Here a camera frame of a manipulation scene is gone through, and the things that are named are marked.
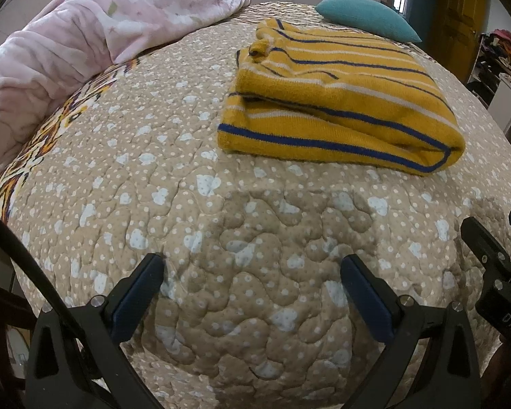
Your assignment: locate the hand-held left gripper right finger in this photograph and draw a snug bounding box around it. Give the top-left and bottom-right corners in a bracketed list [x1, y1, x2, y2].
[340, 254, 482, 409]

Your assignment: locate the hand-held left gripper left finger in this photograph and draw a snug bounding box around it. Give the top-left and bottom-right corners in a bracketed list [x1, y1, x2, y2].
[26, 252, 167, 409]

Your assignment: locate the yellow striped sweater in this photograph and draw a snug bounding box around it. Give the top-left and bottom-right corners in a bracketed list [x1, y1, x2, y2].
[217, 18, 466, 177]

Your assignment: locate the colourful clothes pile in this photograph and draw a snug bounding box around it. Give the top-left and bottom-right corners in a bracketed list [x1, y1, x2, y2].
[485, 29, 511, 54]

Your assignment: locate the beige quilted bedspread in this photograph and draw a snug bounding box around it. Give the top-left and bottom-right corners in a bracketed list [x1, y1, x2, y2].
[9, 2, 511, 409]

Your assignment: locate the diamond patterned fleece blanket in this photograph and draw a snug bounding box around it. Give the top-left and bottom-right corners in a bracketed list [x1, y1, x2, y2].
[0, 57, 139, 226]

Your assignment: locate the brown wooden door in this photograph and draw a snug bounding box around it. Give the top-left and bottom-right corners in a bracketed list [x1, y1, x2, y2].
[426, 0, 492, 66]

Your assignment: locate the teal pillow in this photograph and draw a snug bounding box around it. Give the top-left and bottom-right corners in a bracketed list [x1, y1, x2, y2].
[315, 0, 423, 44]

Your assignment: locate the pink fleece blanket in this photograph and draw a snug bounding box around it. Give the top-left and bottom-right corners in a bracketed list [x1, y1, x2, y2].
[0, 0, 254, 197]

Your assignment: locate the black cable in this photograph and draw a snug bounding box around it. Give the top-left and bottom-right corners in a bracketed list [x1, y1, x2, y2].
[0, 202, 160, 409]

